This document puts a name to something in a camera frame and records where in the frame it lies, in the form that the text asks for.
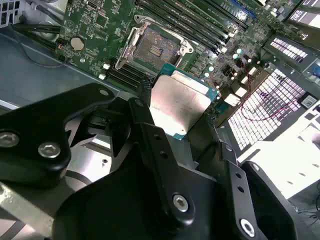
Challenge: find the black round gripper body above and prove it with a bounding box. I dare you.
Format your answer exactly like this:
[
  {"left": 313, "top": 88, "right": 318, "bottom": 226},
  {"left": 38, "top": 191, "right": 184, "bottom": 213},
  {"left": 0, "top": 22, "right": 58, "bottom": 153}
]
[{"left": 53, "top": 143, "right": 236, "bottom": 240}]

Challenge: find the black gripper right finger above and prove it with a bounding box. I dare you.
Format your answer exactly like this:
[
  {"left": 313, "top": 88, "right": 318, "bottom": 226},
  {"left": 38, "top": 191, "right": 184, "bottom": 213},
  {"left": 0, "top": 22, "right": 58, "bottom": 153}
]
[{"left": 199, "top": 111, "right": 310, "bottom": 240}]

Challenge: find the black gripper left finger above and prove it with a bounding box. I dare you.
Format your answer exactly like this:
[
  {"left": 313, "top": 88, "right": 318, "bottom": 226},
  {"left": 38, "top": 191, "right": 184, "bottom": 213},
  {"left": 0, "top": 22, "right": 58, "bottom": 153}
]
[{"left": 0, "top": 79, "right": 196, "bottom": 227}]

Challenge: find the silver CPU with green edge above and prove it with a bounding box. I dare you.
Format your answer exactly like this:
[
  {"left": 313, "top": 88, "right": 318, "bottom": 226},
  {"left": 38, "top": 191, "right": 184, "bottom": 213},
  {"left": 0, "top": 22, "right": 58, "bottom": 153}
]
[{"left": 149, "top": 63, "right": 219, "bottom": 138}]

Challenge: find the metal CPU socket cover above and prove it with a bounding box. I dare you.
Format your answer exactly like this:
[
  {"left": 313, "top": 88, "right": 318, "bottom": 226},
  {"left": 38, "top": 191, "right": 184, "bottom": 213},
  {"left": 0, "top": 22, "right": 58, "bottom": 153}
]
[{"left": 115, "top": 23, "right": 142, "bottom": 71}]

